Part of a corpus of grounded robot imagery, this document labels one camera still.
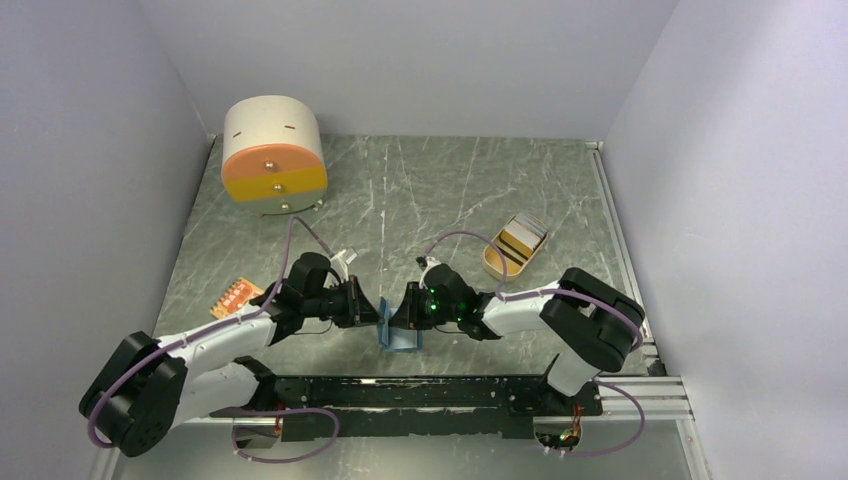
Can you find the orange patterned card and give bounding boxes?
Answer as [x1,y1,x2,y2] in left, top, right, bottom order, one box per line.
[209,277,264,319]

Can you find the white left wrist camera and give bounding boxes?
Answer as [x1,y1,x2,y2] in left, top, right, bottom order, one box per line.
[331,247,358,277]

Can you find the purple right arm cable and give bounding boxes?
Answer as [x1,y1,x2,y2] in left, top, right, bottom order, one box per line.
[418,230,645,352]

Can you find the aluminium frame rail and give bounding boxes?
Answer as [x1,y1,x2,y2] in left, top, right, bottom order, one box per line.
[586,140,713,480]

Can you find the blue leather card holder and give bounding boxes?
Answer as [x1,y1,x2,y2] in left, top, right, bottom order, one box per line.
[376,297,423,352]

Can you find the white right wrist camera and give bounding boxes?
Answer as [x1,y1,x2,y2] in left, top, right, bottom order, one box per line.
[415,256,442,289]

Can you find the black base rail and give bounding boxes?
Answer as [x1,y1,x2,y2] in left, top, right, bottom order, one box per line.
[211,375,604,442]

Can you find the stack of credit cards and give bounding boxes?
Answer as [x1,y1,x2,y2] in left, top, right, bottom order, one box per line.
[494,212,549,264]

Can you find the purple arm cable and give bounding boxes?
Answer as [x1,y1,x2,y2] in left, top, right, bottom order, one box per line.
[418,230,645,352]
[87,217,346,449]

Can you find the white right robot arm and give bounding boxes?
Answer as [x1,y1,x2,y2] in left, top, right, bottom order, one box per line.
[378,263,645,414]

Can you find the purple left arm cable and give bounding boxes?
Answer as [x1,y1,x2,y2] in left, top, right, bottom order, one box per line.
[87,217,346,449]

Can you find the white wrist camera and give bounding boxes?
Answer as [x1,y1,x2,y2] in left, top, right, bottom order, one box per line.
[331,247,358,277]
[415,256,442,289]

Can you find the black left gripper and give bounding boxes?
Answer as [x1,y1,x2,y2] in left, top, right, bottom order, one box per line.
[303,274,385,328]

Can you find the beige oval card tray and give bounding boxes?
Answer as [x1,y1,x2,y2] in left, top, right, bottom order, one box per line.
[483,213,549,282]

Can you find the cream drawer box orange front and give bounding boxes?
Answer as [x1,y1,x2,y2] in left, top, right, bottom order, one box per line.
[220,95,328,215]

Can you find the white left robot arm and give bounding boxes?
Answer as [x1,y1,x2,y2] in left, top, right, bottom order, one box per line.
[79,252,381,457]

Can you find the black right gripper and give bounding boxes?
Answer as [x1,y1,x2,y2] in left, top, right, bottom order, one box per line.
[389,281,461,330]

